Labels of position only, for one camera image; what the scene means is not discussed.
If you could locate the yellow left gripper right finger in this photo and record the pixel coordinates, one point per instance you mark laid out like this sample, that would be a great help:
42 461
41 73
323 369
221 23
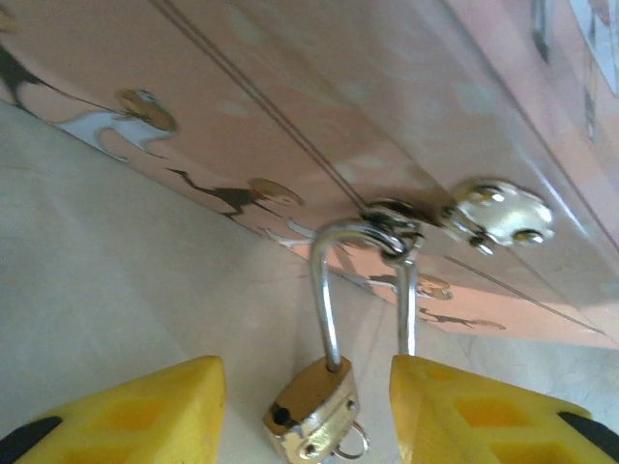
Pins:
483 415

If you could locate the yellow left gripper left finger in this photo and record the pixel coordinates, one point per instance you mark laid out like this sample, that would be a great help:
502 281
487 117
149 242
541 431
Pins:
145 415

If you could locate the small brass padlock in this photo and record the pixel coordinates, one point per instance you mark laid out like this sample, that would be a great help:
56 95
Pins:
314 391

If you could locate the silver hasp latch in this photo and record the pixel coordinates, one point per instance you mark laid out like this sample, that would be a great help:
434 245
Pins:
503 212

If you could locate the pink wedding tin box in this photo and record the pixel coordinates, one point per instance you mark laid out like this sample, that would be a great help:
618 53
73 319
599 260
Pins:
290 72

